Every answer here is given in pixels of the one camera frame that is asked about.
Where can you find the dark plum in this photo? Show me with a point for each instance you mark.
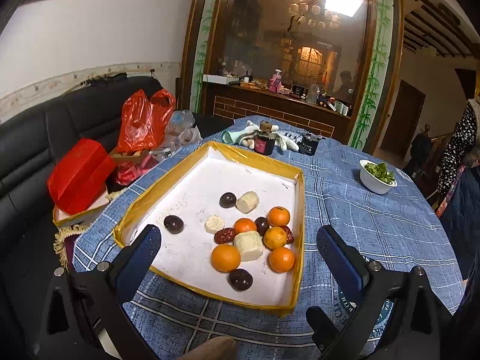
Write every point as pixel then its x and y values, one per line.
pixel 240 279
pixel 173 224
pixel 227 200
pixel 262 225

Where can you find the green lettuce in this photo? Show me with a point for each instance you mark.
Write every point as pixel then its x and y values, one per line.
pixel 380 172

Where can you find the red gift box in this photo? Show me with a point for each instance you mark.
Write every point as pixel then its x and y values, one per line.
pixel 77 184

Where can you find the person in apron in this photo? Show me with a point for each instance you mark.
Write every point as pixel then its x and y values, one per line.
pixel 459 188

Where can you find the pink bottle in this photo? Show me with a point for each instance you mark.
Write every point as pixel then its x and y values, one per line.
pixel 274 84

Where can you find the large white yam chunk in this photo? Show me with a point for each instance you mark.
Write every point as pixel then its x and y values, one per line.
pixel 249 245

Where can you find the wooden sideboard counter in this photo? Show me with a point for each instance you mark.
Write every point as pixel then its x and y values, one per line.
pixel 235 101

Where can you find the red plastic bag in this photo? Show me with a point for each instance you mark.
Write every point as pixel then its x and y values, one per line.
pixel 144 120

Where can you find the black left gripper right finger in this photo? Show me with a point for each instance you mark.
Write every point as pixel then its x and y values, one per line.
pixel 414 328

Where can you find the dark figurine statue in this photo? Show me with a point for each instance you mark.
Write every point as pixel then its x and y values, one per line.
pixel 420 150

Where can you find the black box on table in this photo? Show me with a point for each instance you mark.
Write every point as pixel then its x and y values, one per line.
pixel 309 143

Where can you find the orange tangerine bottom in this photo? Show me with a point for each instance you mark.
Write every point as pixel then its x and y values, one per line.
pixel 281 260

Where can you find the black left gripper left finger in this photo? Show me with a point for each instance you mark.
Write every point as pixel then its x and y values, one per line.
pixel 79 305

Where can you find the white bowl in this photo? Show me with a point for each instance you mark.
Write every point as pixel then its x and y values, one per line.
pixel 371 183

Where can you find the tasselled cushion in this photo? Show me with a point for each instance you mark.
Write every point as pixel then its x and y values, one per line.
pixel 64 243

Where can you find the dark jar with cork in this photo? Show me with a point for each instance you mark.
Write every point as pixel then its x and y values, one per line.
pixel 264 139

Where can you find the clear plastic bags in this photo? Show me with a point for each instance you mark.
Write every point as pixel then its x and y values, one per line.
pixel 181 131

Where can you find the blue checked tablecloth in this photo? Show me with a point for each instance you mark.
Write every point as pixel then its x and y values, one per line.
pixel 398 229

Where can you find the dull orange tangerine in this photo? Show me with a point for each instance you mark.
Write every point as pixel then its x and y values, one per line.
pixel 275 237

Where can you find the black sofa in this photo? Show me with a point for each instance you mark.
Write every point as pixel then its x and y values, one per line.
pixel 32 143

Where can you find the yellow rimmed white tray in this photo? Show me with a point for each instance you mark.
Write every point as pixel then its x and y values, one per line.
pixel 231 224

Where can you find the red jujube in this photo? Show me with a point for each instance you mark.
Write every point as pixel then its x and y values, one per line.
pixel 224 236
pixel 289 235

